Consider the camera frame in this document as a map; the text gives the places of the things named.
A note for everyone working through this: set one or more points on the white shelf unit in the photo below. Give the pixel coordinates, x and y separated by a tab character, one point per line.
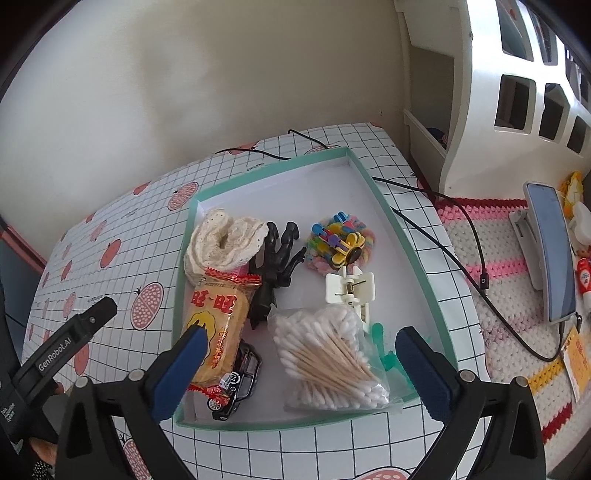
480	115

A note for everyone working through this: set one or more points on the dark cabinet with pink edge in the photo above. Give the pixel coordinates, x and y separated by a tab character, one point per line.
23	254

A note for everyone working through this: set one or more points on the yellow rice cracker packet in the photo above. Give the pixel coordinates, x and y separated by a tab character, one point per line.
221	323

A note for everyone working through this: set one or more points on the smartphone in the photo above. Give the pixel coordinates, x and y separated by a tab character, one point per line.
554	254

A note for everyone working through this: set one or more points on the black toy car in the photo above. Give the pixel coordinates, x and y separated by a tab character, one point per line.
244	369

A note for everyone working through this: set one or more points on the person's left hand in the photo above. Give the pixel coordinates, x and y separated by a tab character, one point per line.
44	450

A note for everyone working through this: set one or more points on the bag of cotton swabs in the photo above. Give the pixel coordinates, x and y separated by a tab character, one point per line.
323	355

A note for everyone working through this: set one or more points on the teal plastic hair clip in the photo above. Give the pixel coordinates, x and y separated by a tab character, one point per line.
378	337

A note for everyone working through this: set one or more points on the white storage bin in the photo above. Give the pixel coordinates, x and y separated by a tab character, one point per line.
425	147

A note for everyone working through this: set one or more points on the black skeleton hand hair clip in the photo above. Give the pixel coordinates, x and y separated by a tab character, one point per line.
272	277

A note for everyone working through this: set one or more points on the pink white crochet mat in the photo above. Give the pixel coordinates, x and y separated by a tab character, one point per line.
508	323

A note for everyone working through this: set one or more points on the cream claw hair clip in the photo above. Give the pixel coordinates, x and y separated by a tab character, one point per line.
360	286

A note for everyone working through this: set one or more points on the teal cardboard box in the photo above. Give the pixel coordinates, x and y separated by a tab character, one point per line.
300	194

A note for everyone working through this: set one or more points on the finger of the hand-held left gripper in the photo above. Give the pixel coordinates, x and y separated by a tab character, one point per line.
94	316

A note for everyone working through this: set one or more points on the dark blue object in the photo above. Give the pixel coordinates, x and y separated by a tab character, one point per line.
435	133

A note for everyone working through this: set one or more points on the yellow plush toy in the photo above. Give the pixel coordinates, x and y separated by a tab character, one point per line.
575	182

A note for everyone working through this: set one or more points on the orange card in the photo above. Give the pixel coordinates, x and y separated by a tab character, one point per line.
575	360

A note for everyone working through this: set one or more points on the cream lace scrunchie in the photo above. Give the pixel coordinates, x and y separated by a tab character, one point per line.
217	240

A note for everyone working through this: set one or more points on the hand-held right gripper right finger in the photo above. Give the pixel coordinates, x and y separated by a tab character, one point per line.
422	374

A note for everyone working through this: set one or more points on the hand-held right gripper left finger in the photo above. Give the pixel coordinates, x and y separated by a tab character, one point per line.
180	369

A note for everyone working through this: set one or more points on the red white tube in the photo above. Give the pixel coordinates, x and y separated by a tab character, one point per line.
585	277

